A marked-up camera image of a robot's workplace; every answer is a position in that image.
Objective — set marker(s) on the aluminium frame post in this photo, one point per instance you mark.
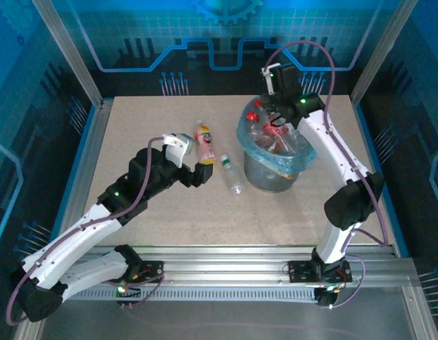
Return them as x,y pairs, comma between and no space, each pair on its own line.
63,46
381,46

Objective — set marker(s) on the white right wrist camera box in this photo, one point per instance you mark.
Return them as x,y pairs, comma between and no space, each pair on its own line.
270,76

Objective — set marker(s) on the silver metal mesh bin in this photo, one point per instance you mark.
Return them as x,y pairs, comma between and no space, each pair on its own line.
271,177

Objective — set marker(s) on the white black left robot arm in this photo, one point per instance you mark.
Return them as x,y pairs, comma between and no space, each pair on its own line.
70,241

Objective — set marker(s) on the aluminium left frame post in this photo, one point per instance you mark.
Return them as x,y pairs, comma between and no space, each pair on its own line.
63,46

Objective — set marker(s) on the clear bottle green cap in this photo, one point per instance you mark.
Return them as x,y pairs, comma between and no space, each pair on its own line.
232,175

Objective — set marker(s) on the controller board with led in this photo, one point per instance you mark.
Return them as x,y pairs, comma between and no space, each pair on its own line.
125,292
328,295

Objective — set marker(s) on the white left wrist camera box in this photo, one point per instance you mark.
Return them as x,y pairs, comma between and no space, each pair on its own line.
176,148

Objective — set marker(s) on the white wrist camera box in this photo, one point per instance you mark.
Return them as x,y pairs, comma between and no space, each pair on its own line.
270,76
176,148

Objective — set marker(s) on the aluminium side rail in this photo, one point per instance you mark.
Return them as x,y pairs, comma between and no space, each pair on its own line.
95,141

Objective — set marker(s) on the left controller board with LED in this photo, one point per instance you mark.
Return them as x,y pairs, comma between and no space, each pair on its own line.
125,292

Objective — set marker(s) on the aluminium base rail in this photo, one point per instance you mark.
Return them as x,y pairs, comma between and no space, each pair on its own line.
222,262

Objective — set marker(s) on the grey metal sheet panel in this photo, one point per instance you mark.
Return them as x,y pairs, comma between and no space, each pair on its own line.
222,322

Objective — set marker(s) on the right controller board with LED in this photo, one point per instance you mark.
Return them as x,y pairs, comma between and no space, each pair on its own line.
328,295

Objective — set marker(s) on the aluminium right frame post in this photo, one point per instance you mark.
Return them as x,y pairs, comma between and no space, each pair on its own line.
381,46

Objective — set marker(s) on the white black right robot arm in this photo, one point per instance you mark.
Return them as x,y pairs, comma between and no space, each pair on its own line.
328,148

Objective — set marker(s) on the pink drink bottle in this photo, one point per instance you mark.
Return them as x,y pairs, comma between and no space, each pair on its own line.
204,141

